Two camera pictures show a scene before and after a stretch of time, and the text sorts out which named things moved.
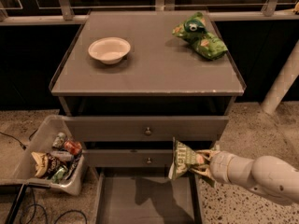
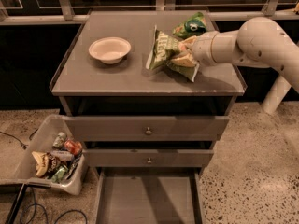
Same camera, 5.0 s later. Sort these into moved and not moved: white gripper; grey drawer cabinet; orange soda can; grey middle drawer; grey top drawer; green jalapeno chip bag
Moved: green jalapeno chip bag; white gripper
Not moved: orange soda can; grey drawer cabinet; grey top drawer; grey middle drawer
